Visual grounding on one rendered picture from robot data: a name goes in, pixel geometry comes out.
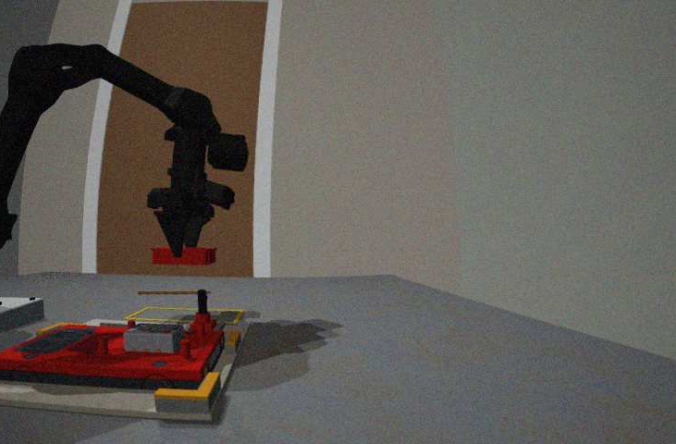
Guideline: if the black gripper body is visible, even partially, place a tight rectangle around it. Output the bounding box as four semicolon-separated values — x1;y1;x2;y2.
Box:
147;161;215;217

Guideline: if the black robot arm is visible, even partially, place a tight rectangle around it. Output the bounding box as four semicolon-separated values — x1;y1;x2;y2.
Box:
0;43;249;249

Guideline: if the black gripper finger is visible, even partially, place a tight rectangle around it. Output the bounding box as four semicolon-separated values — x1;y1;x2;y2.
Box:
154;211;195;258
184;217;212;248

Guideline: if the red rectangular block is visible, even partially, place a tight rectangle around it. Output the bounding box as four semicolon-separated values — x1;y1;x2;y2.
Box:
151;247;217;265

